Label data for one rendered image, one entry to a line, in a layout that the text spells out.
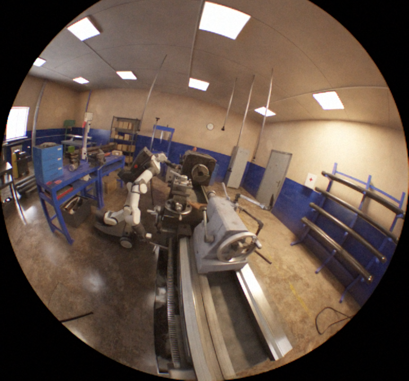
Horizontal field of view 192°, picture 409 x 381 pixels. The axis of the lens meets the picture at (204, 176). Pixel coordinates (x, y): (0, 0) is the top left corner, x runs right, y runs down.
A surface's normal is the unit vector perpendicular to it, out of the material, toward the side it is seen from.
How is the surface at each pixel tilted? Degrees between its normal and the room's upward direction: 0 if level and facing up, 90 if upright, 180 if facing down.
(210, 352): 0
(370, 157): 90
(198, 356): 36
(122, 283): 0
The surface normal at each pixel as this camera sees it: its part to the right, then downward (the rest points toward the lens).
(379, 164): -0.95, -0.20
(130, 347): 0.25, -0.94
